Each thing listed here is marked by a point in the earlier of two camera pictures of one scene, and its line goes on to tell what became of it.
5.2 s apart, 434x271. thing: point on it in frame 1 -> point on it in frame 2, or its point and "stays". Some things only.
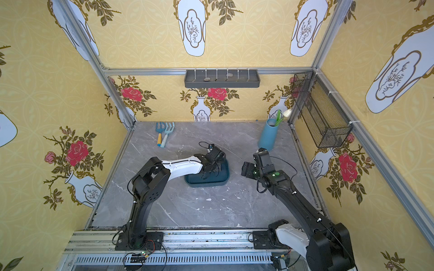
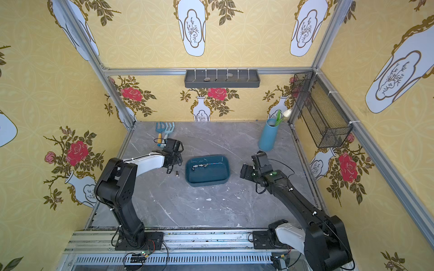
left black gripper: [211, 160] -> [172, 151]
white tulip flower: [286, 113] stays
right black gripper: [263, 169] stays
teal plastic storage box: [222, 177] stays
